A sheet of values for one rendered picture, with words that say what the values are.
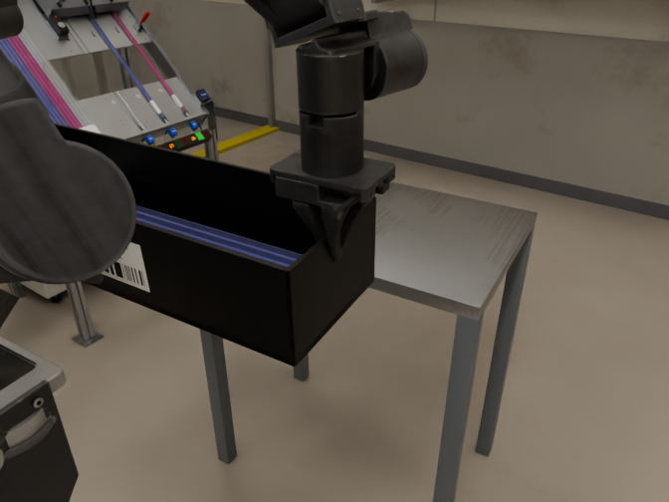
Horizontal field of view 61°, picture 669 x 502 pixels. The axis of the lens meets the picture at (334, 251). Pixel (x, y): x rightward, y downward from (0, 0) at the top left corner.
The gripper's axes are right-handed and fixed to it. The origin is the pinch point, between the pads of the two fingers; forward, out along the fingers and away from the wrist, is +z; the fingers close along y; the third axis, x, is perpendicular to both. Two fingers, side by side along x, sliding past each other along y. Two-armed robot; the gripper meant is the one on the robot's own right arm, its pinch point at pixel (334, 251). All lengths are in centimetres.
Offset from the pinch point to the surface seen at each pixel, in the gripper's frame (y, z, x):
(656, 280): -42, 116, -215
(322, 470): 36, 111, -51
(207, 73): 307, 82, -319
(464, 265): 2, 32, -54
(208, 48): 303, 62, -319
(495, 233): 0, 32, -70
